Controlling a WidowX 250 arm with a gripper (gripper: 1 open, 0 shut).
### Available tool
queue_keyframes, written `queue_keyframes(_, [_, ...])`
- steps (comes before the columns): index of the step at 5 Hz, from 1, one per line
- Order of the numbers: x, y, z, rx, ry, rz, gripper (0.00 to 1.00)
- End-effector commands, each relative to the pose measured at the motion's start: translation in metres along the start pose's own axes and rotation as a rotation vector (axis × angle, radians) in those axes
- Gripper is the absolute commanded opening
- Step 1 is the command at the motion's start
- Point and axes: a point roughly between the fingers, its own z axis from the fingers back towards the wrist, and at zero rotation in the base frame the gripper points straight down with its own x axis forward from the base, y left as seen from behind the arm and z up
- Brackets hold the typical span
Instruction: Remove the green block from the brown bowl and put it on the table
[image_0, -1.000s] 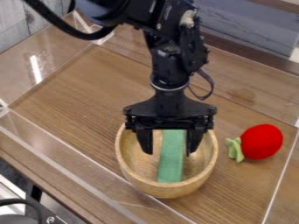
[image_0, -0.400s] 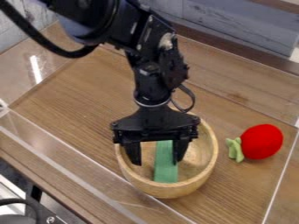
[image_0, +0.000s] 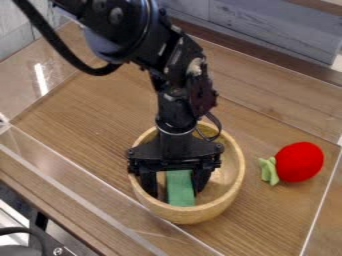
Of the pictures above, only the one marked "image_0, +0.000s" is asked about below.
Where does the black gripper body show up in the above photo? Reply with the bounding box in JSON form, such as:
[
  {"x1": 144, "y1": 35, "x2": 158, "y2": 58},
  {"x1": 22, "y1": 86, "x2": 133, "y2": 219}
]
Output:
[{"x1": 128, "y1": 132, "x2": 224, "y2": 175}]

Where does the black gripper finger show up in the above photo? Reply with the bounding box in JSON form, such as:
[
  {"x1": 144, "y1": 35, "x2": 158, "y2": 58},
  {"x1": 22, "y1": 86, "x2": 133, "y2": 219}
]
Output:
[
  {"x1": 191, "y1": 169, "x2": 211, "y2": 193},
  {"x1": 140, "y1": 172, "x2": 157, "y2": 198}
]

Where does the green rectangular block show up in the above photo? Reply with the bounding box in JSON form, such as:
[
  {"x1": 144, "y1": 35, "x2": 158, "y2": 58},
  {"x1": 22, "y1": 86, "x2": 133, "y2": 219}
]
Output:
[{"x1": 165, "y1": 170, "x2": 195, "y2": 207}]

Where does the brown wooden bowl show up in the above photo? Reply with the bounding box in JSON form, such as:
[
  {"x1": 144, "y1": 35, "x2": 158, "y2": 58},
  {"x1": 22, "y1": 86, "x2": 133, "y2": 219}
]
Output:
[{"x1": 126, "y1": 122, "x2": 245, "y2": 224}]

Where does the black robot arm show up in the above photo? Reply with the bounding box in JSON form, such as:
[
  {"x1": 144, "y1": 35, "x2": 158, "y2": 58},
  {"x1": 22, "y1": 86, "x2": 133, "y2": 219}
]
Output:
[{"x1": 52, "y1": 0, "x2": 224, "y2": 196}]

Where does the red plush tomato toy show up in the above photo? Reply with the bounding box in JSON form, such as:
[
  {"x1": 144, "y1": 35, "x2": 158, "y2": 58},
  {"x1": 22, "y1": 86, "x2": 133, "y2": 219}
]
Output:
[{"x1": 257, "y1": 142, "x2": 324, "y2": 186}]

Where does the clear acrylic front wall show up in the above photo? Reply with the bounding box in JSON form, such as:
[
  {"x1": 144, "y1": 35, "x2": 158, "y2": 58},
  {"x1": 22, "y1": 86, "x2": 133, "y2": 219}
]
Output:
[{"x1": 0, "y1": 125, "x2": 223, "y2": 256}]

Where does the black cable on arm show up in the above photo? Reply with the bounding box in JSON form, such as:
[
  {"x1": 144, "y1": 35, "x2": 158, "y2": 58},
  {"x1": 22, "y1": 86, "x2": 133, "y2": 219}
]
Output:
[{"x1": 12, "y1": 0, "x2": 122, "y2": 77}]

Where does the black table frame bracket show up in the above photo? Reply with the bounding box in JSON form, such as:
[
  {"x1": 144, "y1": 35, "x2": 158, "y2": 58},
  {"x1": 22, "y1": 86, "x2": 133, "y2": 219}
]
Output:
[{"x1": 0, "y1": 209, "x2": 77, "y2": 256}]

